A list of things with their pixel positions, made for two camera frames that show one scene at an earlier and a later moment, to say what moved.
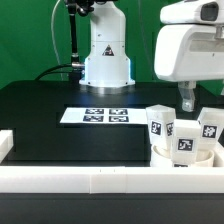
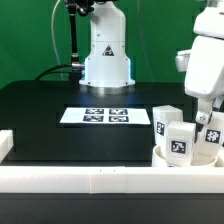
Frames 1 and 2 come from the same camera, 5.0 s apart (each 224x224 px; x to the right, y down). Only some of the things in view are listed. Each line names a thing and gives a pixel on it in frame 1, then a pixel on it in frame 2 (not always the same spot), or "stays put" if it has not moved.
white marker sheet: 104,115 stays put
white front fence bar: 111,179 stays put
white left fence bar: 6,143 stays put
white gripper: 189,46 → 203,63
